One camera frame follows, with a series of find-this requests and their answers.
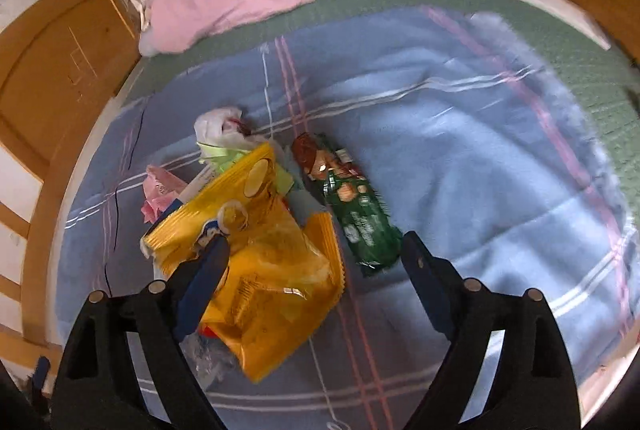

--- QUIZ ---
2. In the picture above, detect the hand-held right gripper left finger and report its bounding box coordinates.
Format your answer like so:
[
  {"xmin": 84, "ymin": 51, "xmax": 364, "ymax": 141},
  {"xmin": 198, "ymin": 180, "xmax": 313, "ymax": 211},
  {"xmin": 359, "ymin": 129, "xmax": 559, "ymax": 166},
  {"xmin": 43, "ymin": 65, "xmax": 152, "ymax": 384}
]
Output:
[{"xmin": 50, "ymin": 235, "xmax": 233, "ymax": 430}]

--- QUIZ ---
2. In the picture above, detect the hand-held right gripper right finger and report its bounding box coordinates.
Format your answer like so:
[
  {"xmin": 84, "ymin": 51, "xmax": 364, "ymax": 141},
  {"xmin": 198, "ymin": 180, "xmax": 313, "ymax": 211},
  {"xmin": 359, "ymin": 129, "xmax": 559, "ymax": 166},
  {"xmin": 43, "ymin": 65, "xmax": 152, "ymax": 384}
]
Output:
[{"xmin": 400, "ymin": 230, "xmax": 583, "ymax": 430}]

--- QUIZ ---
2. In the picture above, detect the yellow chip bag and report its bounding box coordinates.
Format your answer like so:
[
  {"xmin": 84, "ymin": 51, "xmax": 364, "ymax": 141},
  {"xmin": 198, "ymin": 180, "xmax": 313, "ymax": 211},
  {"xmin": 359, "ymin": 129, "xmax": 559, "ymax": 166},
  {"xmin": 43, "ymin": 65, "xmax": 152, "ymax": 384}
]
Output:
[{"xmin": 141, "ymin": 143, "xmax": 348, "ymax": 385}]

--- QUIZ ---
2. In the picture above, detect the green snack packet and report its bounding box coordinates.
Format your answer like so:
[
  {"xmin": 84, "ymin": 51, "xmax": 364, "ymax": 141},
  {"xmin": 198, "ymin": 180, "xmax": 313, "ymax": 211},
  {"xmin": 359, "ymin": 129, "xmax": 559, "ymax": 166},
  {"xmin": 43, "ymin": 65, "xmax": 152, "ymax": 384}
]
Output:
[{"xmin": 291, "ymin": 133, "xmax": 403, "ymax": 278}]

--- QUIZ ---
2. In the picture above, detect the clear plastic wrapper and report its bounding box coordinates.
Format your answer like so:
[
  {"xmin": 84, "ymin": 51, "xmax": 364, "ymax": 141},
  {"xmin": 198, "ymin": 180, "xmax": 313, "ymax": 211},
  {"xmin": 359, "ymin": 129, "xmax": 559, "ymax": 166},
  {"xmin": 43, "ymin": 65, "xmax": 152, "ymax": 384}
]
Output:
[{"xmin": 179, "ymin": 332, "xmax": 237, "ymax": 387}]

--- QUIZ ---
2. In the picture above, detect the crumpled pink wrapper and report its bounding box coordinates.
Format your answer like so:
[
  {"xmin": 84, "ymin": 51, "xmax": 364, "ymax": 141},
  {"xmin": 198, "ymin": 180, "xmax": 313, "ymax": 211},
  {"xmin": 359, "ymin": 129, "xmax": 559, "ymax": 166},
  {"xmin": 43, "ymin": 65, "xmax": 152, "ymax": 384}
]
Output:
[{"xmin": 141, "ymin": 164, "xmax": 187, "ymax": 223}]

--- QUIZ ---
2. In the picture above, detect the crumpled light green paper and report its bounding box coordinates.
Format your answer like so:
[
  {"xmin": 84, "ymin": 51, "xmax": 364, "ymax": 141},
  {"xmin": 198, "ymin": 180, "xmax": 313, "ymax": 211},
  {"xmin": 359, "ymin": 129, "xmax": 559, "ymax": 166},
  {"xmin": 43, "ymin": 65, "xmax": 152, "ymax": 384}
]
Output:
[{"xmin": 196, "ymin": 137, "xmax": 296, "ymax": 198}]

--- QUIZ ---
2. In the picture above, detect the blue plaid blanket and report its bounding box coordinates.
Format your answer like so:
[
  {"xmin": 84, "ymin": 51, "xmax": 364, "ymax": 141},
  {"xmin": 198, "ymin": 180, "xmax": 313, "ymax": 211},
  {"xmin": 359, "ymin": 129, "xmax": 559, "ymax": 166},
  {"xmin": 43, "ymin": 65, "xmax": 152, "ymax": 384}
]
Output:
[{"xmin": 55, "ymin": 5, "xmax": 633, "ymax": 430}]

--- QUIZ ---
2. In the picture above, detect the wooden bed headboard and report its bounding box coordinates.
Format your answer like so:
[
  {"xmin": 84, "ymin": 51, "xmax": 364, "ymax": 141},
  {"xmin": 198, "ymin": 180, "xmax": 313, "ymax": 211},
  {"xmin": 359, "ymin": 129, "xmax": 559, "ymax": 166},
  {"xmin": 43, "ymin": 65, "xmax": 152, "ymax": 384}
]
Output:
[{"xmin": 0, "ymin": 0, "xmax": 146, "ymax": 346}]

